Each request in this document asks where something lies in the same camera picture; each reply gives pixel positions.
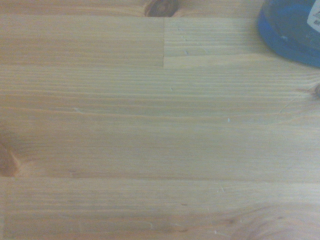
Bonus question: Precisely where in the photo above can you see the blue dish soap bottle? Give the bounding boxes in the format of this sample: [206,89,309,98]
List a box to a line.
[256,0,320,69]

